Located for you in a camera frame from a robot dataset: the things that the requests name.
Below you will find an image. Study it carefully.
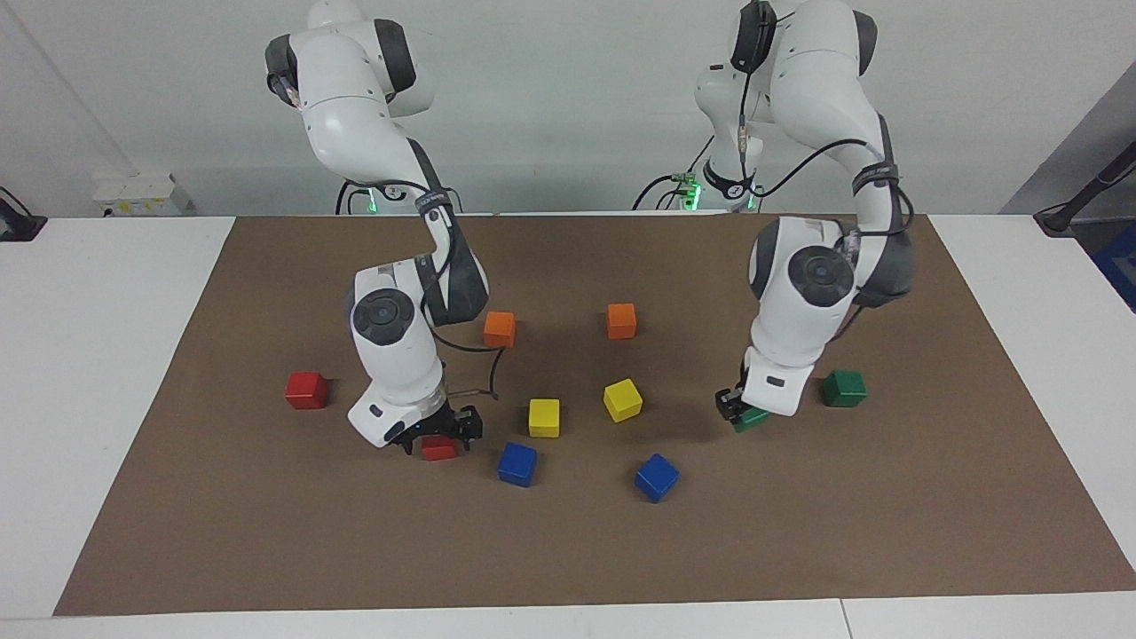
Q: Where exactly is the blue wooden cube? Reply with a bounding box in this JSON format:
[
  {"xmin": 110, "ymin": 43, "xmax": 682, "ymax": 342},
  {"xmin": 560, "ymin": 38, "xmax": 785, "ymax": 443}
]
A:
[
  {"xmin": 635, "ymin": 453, "xmax": 681, "ymax": 504},
  {"xmin": 498, "ymin": 442, "xmax": 538, "ymax": 488}
]

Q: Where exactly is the brown paper table mat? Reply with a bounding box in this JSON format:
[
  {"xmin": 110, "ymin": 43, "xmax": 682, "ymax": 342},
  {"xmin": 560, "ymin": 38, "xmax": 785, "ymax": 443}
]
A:
[{"xmin": 53, "ymin": 213, "xmax": 1136, "ymax": 618}]

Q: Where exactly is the black tripod stand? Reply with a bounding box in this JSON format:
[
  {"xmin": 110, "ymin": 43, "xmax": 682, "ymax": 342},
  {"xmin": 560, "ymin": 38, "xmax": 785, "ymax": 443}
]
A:
[{"xmin": 1034, "ymin": 138, "xmax": 1136, "ymax": 236}]

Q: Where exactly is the blue box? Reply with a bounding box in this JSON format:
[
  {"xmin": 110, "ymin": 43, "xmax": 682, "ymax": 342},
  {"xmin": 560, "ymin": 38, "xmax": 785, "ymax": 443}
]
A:
[{"xmin": 1092, "ymin": 222, "xmax": 1136, "ymax": 312}]

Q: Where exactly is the black stand base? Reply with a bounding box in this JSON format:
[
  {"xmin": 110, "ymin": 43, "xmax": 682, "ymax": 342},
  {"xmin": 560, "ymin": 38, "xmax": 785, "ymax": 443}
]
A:
[{"xmin": 0, "ymin": 186, "xmax": 47, "ymax": 242}]

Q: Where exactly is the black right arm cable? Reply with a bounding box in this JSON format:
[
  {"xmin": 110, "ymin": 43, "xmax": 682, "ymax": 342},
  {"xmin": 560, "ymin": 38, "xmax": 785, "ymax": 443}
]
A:
[{"xmin": 390, "ymin": 182, "xmax": 507, "ymax": 402}]

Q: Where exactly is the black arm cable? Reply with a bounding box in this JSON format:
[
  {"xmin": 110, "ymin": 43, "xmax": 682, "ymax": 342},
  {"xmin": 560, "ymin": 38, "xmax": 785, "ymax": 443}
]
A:
[
  {"xmin": 733, "ymin": 27, "xmax": 915, "ymax": 347},
  {"xmin": 390, "ymin": 182, "xmax": 507, "ymax": 402}
]

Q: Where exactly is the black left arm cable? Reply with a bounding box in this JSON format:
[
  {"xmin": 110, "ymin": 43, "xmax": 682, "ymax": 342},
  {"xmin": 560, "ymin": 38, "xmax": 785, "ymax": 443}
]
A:
[{"xmin": 733, "ymin": 27, "xmax": 915, "ymax": 347}]

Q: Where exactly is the white wall outlet box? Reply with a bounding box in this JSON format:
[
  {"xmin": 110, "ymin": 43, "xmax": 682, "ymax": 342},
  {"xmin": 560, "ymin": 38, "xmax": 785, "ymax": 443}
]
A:
[{"xmin": 93, "ymin": 173, "xmax": 194, "ymax": 218}]

